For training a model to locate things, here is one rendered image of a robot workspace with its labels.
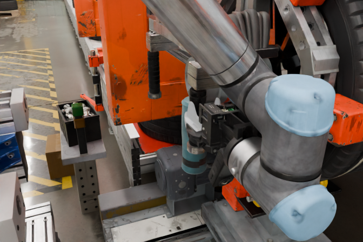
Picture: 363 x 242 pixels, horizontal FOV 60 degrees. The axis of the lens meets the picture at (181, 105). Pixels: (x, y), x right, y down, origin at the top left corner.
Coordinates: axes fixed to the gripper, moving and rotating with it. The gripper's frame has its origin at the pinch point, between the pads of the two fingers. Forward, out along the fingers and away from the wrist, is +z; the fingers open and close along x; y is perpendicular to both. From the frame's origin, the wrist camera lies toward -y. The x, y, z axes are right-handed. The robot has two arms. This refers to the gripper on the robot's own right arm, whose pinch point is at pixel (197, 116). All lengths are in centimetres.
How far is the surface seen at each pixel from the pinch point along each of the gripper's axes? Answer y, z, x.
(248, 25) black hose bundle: 19.1, -1.0, -10.3
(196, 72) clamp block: 11.0, -2.4, 1.3
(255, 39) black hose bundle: 16.6, -3.4, -10.6
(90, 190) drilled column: -70, 76, 23
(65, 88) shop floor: -83, 265, 30
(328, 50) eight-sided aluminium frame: 14.4, -8.6, -24.4
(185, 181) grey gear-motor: -50, 42, -13
